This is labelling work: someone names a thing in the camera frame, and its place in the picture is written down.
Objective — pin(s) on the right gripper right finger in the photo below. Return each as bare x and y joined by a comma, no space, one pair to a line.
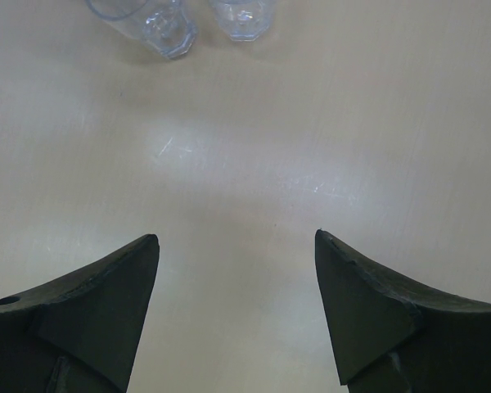
391,333

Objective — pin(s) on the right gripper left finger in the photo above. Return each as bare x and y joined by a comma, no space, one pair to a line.
79,332

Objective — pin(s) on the cluster clear glass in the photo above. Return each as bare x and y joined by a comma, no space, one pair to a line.
243,20
165,27

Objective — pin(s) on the cluster back clear glass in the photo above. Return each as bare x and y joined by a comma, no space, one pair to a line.
243,20

